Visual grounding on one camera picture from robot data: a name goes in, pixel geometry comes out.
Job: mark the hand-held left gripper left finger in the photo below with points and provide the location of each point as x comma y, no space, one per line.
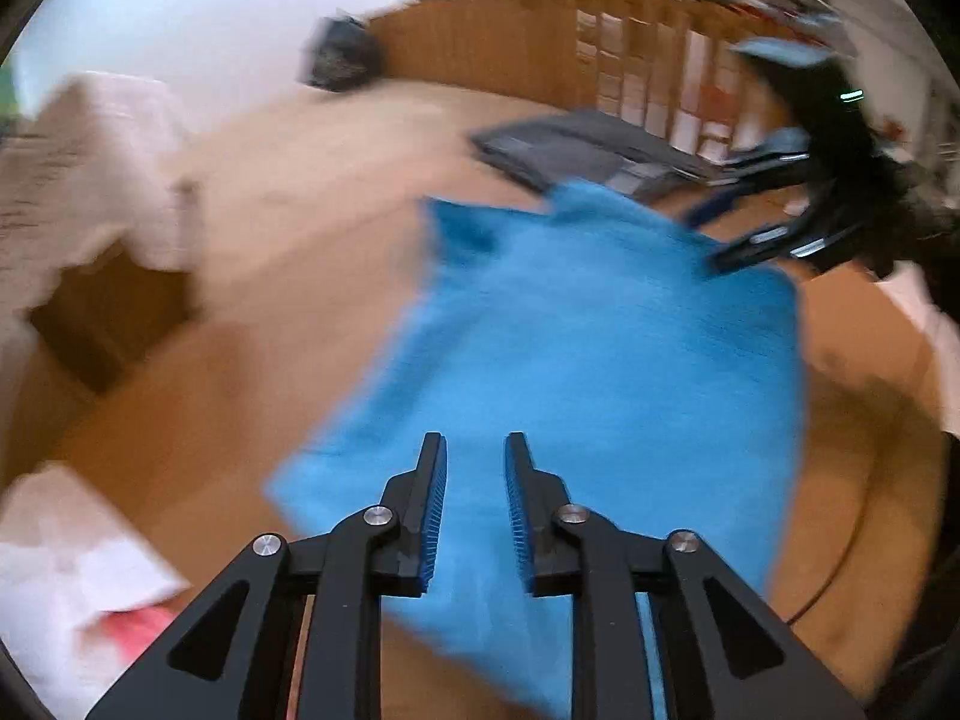
433,510

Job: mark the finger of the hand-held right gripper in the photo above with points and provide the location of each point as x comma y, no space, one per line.
765,169
780,244

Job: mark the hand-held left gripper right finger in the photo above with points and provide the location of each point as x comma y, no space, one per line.
517,510

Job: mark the blue jacket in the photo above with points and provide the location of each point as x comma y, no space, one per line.
585,360

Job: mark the folded grey pants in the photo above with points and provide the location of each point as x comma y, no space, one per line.
570,146

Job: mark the wooden slat railing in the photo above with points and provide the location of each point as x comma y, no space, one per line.
487,37

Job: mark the pink garment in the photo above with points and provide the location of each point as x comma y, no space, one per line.
135,630

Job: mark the white garment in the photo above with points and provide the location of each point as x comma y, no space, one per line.
67,555

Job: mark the wooden tea table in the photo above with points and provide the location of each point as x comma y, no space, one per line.
97,315

